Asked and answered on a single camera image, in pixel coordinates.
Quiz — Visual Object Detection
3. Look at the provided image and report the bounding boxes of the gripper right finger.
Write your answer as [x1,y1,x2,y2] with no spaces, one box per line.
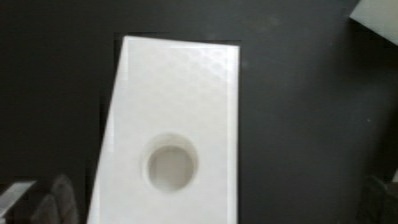
[356,176,398,224]

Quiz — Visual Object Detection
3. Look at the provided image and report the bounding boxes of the white cabinet body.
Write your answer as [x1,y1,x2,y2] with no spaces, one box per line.
[350,0,398,46]

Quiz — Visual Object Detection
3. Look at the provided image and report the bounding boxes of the long white cabinet top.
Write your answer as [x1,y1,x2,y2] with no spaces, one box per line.
[87,36,240,224]

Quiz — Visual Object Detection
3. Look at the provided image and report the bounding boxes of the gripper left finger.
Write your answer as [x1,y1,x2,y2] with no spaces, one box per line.
[0,174,80,224]

